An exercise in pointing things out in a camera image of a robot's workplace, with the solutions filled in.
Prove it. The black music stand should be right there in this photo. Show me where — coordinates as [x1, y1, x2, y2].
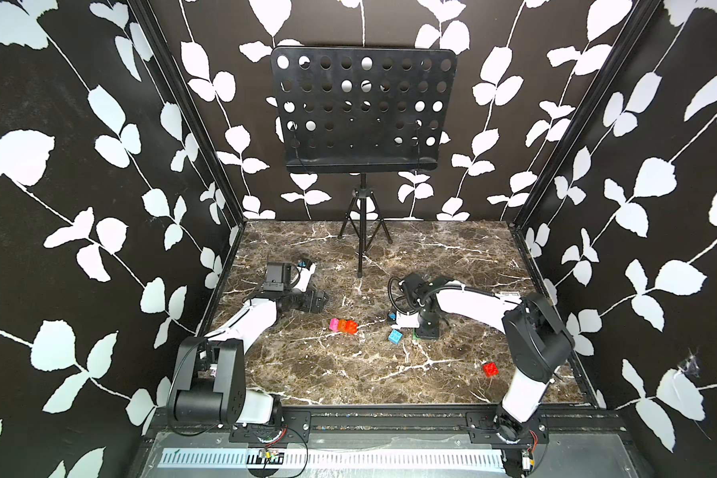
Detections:
[271, 46, 457, 257]

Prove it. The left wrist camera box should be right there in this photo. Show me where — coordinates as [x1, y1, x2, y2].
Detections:
[263, 262, 293, 293]

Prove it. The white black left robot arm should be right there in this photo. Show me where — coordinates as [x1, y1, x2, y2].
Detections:
[167, 288, 329, 426]

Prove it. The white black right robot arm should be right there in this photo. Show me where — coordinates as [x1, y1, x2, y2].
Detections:
[388, 273, 575, 444]

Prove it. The red lego brick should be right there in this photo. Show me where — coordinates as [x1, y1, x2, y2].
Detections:
[345, 320, 358, 335]
[482, 362, 499, 378]

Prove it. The black front mounting rail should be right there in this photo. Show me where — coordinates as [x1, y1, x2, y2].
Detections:
[229, 405, 629, 446]

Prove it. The white perforated strip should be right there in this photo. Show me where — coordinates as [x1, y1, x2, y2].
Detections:
[157, 448, 505, 473]

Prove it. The light blue lego brick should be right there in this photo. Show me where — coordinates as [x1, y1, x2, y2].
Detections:
[388, 330, 402, 345]

